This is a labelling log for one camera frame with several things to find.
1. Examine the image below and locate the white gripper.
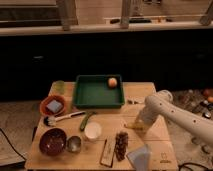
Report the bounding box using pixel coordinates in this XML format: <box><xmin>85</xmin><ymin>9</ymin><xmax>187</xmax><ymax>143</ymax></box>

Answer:
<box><xmin>135</xmin><ymin>107</ymin><xmax>157</xmax><ymax>131</ymax></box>

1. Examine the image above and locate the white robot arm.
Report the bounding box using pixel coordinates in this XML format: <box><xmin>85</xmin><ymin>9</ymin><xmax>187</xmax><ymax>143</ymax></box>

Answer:
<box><xmin>137</xmin><ymin>90</ymin><xmax>213</xmax><ymax>146</ymax></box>

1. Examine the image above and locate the green plastic tray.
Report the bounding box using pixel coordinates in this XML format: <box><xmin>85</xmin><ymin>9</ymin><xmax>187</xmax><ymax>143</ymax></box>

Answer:
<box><xmin>72</xmin><ymin>75</ymin><xmax>125</xmax><ymax>109</ymax></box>

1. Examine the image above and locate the metal fork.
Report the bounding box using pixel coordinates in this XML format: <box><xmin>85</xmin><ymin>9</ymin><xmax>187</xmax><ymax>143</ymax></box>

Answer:
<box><xmin>127</xmin><ymin>99</ymin><xmax>144</xmax><ymax>105</ymax></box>

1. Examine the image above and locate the brown pine cone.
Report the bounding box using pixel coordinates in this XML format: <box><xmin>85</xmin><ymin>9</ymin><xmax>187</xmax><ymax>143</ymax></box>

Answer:
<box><xmin>115</xmin><ymin>131</ymin><xmax>128</xmax><ymax>161</ymax></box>

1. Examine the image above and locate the orange peach fruit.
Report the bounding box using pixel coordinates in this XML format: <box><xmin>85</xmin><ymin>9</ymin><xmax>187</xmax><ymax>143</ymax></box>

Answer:
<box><xmin>108</xmin><ymin>78</ymin><xmax>117</xmax><ymax>88</ymax></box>

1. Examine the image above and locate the grey-blue folded cloth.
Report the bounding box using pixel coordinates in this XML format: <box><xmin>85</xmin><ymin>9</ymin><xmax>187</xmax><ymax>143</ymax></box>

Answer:
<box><xmin>127</xmin><ymin>144</ymin><xmax>150</xmax><ymax>171</ymax></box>

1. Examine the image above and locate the green cucumber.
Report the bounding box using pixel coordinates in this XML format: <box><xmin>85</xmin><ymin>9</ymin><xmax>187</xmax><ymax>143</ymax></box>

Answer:
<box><xmin>79</xmin><ymin>112</ymin><xmax>96</xmax><ymax>131</ymax></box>

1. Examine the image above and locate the small metal cup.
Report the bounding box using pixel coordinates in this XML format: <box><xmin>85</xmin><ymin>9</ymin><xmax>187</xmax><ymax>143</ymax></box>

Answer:
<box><xmin>67</xmin><ymin>136</ymin><xmax>81</xmax><ymax>153</ymax></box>

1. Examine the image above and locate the yellow-green plastic cup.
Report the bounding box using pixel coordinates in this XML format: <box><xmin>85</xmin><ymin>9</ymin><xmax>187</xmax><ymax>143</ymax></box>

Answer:
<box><xmin>52</xmin><ymin>80</ymin><xmax>65</xmax><ymax>95</ymax></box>

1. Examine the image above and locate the blue sponge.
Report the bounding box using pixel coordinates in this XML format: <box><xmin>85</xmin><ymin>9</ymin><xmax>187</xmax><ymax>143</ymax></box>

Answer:
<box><xmin>46</xmin><ymin>100</ymin><xmax>62</xmax><ymax>113</ymax></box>

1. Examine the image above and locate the dark purple bowl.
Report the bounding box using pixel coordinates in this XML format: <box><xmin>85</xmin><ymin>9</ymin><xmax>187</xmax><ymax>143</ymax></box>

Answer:
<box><xmin>39</xmin><ymin>128</ymin><xmax>67</xmax><ymax>156</ymax></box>

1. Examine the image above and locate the orange bowl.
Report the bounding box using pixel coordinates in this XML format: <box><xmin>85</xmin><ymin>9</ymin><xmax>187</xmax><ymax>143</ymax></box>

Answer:
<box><xmin>39</xmin><ymin>95</ymin><xmax>66</xmax><ymax>116</ymax></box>

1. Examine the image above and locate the black cable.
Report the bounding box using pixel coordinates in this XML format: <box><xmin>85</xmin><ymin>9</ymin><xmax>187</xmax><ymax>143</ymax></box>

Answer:
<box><xmin>0</xmin><ymin>127</ymin><xmax>27</xmax><ymax>161</ymax></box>

